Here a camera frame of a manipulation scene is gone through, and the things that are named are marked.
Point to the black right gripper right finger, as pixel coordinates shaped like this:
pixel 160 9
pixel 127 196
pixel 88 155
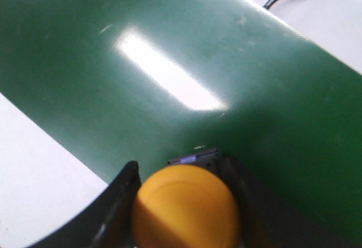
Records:
pixel 268 221

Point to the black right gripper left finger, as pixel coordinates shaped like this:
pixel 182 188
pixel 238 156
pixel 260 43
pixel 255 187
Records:
pixel 106 222

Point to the green conveyor belt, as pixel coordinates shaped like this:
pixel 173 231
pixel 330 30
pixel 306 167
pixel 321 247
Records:
pixel 148 80

